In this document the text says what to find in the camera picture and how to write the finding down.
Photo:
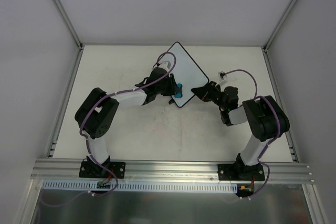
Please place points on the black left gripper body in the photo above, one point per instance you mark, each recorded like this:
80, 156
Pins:
170, 85

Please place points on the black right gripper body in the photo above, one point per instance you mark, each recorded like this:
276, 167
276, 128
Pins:
209, 92

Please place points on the blue whiteboard eraser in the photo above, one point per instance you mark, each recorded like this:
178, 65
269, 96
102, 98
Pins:
178, 93

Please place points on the black framed whiteboard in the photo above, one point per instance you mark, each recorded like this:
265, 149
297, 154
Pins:
186, 71

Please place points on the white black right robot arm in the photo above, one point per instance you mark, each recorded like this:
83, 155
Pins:
265, 118

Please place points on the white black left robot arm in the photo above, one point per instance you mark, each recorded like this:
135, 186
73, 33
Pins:
95, 115

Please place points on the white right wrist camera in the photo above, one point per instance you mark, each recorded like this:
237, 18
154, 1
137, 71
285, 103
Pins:
222, 78

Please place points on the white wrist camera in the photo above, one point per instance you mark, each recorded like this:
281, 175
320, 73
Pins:
166, 65
222, 78

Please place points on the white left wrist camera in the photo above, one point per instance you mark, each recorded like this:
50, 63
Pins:
166, 65

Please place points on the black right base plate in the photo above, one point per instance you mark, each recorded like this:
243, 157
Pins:
234, 172

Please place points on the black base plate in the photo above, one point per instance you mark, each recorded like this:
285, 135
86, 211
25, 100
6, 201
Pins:
234, 172
89, 169

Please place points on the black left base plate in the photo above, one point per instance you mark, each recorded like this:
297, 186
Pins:
89, 169

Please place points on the white slotted cable duct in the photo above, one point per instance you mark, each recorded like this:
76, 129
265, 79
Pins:
79, 185

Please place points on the aluminium mounting rail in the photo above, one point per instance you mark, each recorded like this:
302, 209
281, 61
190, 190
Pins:
170, 171

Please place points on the aluminium frame post right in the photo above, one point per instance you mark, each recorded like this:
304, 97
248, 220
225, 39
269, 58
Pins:
284, 16

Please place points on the aluminium frame post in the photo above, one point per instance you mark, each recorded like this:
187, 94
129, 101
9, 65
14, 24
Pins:
61, 10
284, 16

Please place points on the aluminium frame post left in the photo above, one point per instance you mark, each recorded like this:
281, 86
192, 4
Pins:
61, 10

